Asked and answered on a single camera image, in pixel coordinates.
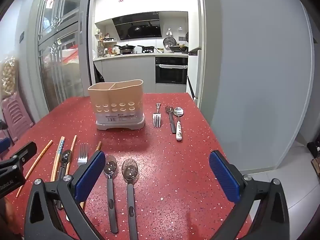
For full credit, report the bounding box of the condiment rack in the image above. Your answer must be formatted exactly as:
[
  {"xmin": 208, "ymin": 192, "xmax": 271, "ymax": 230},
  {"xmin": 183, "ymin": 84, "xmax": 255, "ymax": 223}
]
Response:
[{"xmin": 97, "ymin": 31, "xmax": 118, "ymax": 57}]

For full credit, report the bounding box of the plain wooden chopstick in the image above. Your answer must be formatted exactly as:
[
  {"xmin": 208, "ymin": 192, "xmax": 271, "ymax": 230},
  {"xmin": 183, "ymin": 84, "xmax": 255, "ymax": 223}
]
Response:
[
  {"xmin": 79, "ymin": 141, "xmax": 102, "ymax": 210},
  {"xmin": 65, "ymin": 135, "xmax": 77, "ymax": 175},
  {"xmin": 16, "ymin": 140, "xmax": 54, "ymax": 197},
  {"xmin": 53, "ymin": 136, "xmax": 66, "ymax": 180}
]

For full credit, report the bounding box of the small ornate silver fork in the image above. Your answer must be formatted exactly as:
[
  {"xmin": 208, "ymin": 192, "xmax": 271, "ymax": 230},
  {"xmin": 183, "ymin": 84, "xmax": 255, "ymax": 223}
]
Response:
[{"xmin": 153, "ymin": 103, "xmax": 162, "ymax": 129}]

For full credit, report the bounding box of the pink plastic stool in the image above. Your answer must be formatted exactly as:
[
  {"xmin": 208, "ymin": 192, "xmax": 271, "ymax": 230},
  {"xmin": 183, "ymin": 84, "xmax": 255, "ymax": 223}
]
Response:
[{"xmin": 0, "ymin": 96, "xmax": 34, "ymax": 142}]

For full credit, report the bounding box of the black floor object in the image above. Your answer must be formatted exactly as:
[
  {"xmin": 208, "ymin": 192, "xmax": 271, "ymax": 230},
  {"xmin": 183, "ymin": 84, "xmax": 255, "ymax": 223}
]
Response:
[{"xmin": 307, "ymin": 141, "xmax": 320, "ymax": 155}]

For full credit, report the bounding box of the black wok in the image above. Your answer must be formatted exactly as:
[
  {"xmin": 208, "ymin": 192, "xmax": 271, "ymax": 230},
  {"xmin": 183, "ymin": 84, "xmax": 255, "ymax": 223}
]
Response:
[{"xmin": 114, "ymin": 44, "xmax": 137, "ymax": 54}]

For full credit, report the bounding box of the clear bag of nuts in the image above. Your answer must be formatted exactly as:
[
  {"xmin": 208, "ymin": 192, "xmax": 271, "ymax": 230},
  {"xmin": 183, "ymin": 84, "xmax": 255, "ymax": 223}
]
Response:
[{"xmin": 0, "ymin": 56, "xmax": 20, "ymax": 100}]

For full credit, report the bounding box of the blue patterned chopstick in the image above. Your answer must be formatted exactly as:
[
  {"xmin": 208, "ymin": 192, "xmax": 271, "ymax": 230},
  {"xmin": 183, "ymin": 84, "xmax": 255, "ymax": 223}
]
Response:
[{"xmin": 51, "ymin": 136, "xmax": 65, "ymax": 182}]

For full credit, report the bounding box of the black bag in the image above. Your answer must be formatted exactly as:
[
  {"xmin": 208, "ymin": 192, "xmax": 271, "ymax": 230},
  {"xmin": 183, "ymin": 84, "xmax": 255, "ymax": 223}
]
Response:
[{"xmin": 93, "ymin": 61, "xmax": 105, "ymax": 83}]

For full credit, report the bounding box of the black frying pan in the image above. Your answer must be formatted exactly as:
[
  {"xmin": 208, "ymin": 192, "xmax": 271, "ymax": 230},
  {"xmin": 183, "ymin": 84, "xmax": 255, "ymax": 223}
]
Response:
[{"xmin": 137, "ymin": 45, "xmax": 157, "ymax": 53}]

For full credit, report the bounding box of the white handled silver spoon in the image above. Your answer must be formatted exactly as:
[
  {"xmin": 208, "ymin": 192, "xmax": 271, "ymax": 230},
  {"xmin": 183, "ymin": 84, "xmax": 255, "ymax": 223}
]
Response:
[{"xmin": 173, "ymin": 107, "xmax": 185, "ymax": 141}]

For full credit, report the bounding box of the dark brown handled spoon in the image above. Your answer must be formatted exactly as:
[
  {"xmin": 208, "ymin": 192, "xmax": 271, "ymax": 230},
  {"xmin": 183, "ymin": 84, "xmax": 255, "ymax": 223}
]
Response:
[{"xmin": 165, "ymin": 106, "xmax": 177, "ymax": 134}]

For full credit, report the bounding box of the glass door cabinet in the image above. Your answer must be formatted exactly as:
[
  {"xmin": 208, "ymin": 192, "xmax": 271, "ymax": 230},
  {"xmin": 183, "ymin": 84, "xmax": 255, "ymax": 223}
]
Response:
[{"xmin": 37, "ymin": 0, "xmax": 90, "ymax": 110}]

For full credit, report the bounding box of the dark wok with food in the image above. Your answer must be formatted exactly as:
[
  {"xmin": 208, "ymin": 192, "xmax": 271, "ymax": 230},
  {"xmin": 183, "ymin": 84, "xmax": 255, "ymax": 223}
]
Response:
[{"xmin": 169, "ymin": 44, "xmax": 188, "ymax": 53}]

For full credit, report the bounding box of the black range hood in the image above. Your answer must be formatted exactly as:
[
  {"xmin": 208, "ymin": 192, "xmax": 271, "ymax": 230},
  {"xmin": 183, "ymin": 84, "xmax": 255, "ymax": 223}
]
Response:
[{"xmin": 112, "ymin": 12, "xmax": 162, "ymax": 40}]

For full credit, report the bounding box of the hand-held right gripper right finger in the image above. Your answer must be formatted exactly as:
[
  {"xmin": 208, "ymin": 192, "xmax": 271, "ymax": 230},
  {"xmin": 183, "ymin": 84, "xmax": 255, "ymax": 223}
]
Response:
[{"xmin": 209, "ymin": 150, "xmax": 297, "ymax": 240}]

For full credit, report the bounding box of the beige cutlery holder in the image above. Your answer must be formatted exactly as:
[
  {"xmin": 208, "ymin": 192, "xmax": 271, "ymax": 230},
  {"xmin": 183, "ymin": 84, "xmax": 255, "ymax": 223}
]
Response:
[{"xmin": 88, "ymin": 79, "xmax": 146, "ymax": 131}]

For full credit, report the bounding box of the large silver fork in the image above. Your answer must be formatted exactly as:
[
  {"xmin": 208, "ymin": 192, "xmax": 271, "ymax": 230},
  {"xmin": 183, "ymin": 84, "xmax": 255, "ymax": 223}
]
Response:
[{"xmin": 65, "ymin": 143, "xmax": 89, "ymax": 222}]

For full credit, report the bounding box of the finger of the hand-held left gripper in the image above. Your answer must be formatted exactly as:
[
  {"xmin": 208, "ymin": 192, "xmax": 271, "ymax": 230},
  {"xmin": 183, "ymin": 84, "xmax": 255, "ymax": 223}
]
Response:
[
  {"xmin": 0, "ymin": 137, "xmax": 12, "ymax": 155},
  {"xmin": 0, "ymin": 141, "xmax": 37, "ymax": 168}
]

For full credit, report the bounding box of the black built-in oven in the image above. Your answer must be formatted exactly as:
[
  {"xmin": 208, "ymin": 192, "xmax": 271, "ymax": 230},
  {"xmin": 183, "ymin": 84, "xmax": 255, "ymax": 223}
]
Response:
[{"xmin": 155, "ymin": 56, "xmax": 188, "ymax": 85}]

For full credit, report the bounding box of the black spoon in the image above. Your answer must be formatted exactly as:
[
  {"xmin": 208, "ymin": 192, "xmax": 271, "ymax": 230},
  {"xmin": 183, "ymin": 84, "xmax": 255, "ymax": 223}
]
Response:
[{"xmin": 55, "ymin": 150, "xmax": 73, "ymax": 210}]

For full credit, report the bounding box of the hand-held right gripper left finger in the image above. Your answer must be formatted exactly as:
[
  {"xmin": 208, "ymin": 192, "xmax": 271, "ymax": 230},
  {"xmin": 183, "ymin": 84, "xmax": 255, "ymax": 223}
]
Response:
[{"xmin": 24, "ymin": 151, "xmax": 107, "ymax": 240}]

